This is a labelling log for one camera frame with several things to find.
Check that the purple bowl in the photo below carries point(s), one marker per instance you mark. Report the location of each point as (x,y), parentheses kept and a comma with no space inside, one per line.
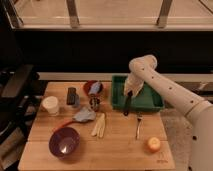
(63,142)

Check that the red bowl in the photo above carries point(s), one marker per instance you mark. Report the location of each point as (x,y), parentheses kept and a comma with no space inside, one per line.
(87,85)

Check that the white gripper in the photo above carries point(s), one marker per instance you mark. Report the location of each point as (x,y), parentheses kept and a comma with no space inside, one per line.
(133,84)

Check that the black rectangular block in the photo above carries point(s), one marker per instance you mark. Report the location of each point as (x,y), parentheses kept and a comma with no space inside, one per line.
(71,96)

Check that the black office chair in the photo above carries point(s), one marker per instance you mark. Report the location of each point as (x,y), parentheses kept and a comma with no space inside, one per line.
(16,94)

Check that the green plastic bin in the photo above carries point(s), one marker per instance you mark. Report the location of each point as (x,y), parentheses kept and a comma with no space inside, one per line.
(147,100)

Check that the blue cloth in bowl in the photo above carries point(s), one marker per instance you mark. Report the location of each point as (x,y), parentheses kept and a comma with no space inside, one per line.
(95,87)

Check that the metal cup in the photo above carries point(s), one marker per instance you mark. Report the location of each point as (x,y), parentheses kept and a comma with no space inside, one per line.
(94,102)

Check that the white plastic cup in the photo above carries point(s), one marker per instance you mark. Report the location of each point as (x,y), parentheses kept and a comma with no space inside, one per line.
(51,104)

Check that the orange fruit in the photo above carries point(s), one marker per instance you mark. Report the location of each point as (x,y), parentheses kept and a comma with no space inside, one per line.
(153,144)

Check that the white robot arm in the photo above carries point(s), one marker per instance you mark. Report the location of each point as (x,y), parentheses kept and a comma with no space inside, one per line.
(195,108)

